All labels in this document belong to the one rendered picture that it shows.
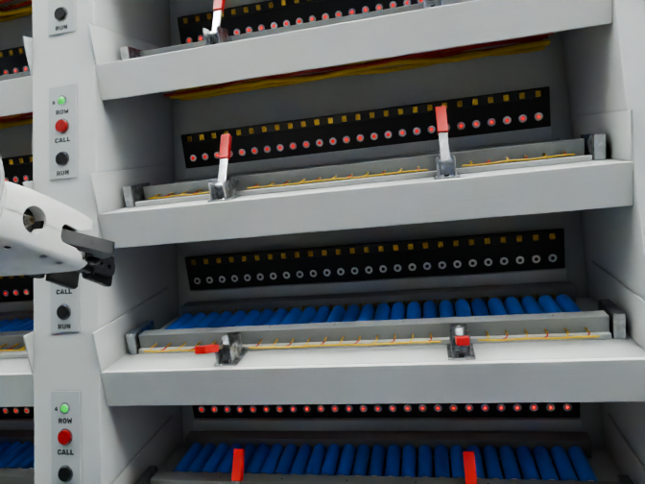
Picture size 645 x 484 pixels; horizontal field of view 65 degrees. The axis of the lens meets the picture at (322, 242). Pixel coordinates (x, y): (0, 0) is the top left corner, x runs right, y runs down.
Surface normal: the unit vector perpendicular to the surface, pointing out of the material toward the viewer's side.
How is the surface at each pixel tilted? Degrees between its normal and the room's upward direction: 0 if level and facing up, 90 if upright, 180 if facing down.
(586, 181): 107
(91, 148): 90
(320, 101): 90
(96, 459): 90
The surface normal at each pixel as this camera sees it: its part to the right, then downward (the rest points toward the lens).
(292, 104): -0.22, -0.07
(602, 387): -0.19, 0.21
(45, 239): 0.95, 0.07
